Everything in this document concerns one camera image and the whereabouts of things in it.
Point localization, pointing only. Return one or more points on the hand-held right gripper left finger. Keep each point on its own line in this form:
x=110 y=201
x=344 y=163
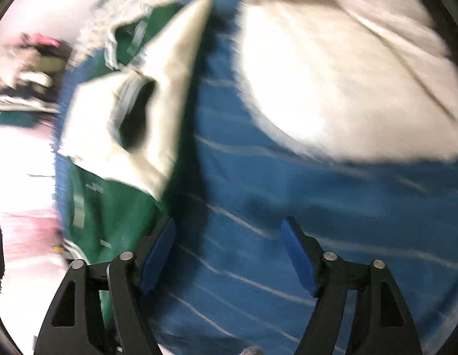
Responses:
x=160 y=257

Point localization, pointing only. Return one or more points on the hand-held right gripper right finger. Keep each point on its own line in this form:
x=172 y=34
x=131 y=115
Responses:
x=299 y=255

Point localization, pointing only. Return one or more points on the green and white sweatshirt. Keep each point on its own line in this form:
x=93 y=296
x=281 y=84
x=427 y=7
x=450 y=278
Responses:
x=99 y=125

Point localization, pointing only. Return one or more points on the pile of mixed clothes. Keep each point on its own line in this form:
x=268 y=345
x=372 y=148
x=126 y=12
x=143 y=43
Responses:
x=27 y=74

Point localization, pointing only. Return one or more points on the blue striped bed sheet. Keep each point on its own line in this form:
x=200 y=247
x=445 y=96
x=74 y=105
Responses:
x=288 y=236

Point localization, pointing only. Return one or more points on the white duvet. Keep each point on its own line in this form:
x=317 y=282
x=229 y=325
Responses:
x=343 y=70

